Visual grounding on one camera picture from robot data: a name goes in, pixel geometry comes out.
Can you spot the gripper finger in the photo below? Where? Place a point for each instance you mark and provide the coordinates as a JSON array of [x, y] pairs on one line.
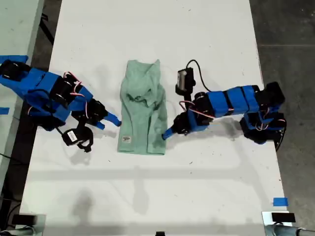
[[167, 133], [112, 119], [101, 125]]

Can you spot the pale green T-shirt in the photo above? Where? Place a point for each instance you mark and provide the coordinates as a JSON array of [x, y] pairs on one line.
[[140, 118]]

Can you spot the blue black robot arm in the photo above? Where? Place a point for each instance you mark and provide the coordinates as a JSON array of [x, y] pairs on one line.
[[37, 83], [221, 103]]

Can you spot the long blue tape strip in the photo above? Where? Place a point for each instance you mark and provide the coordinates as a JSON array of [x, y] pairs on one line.
[[14, 58]]

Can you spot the small black object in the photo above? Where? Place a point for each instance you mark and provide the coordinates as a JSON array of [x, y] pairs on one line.
[[160, 233]]

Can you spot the pale grey side table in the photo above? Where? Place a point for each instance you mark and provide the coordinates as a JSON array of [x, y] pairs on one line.
[[14, 29]]

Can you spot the small black box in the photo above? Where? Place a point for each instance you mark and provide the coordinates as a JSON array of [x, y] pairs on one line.
[[24, 219], [283, 217]]

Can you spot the blue tape rectangle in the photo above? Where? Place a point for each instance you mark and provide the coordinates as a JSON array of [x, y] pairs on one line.
[[280, 201]]

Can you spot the black camera stalk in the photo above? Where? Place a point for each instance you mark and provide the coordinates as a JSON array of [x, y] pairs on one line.
[[86, 137], [189, 99]]

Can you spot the black camera box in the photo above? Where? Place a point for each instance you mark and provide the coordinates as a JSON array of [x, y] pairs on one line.
[[184, 79], [71, 136]]

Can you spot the black metal frame leg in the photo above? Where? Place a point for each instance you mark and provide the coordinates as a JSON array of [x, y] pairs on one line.
[[46, 28]]

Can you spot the grey metal bracket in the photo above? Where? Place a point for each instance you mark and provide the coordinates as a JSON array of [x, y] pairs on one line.
[[41, 221], [267, 218]]

